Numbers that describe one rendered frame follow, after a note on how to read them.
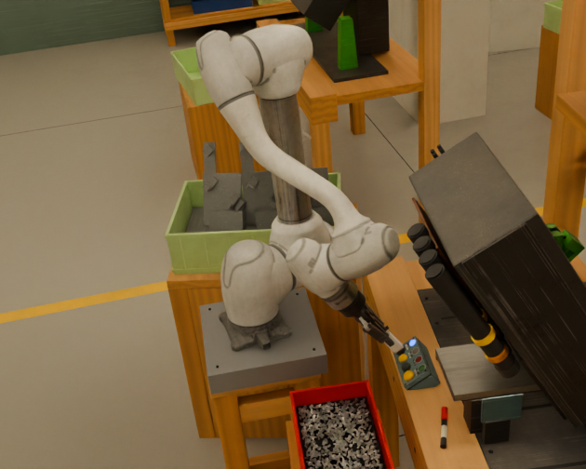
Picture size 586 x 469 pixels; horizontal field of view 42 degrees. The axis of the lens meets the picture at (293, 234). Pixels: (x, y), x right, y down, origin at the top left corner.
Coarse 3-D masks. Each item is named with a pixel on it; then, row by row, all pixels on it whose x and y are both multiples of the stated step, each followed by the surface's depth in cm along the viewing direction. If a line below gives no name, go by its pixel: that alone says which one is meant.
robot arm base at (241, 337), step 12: (228, 324) 225; (264, 324) 220; (276, 324) 224; (240, 336) 221; (252, 336) 221; (264, 336) 219; (276, 336) 222; (288, 336) 223; (240, 348) 219; (264, 348) 218
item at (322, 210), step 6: (312, 168) 287; (318, 168) 287; (324, 168) 287; (318, 174) 287; (324, 174) 287; (312, 198) 289; (312, 204) 289; (318, 210) 284; (324, 210) 284; (324, 216) 285; (330, 216) 285; (330, 222) 285
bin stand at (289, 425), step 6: (288, 426) 209; (288, 432) 207; (294, 432) 207; (384, 432) 204; (288, 438) 205; (294, 438) 205; (288, 444) 204; (294, 444) 203; (288, 450) 202; (294, 450) 201; (390, 450) 199; (294, 456) 200; (294, 462) 198; (294, 468) 196
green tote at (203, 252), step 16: (336, 176) 300; (192, 192) 307; (176, 208) 286; (192, 208) 311; (176, 224) 283; (176, 240) 272; (192, 240) 271; (208, 240) 271; (224, 240) 271; (240, 240) 270; (176, 256) 275; (192, 256) 275; (208, 256) 274; (176, 272) 279; (192, 272) 278; (208, 272) 278
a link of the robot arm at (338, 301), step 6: (348, 282) 196; (342, 288) 195; (348, 288) 196; (354, 288) 197; (336, 294) 195; (342, 294) 195; (348, 294) 196; (354, 294) 197; (324, 300) 197; (330, 300) 196; (336, 300) 196; (342, 300) 196; (348, 300) 196; (330, 306) 199; (336, 306) 197; (342, 306) 197
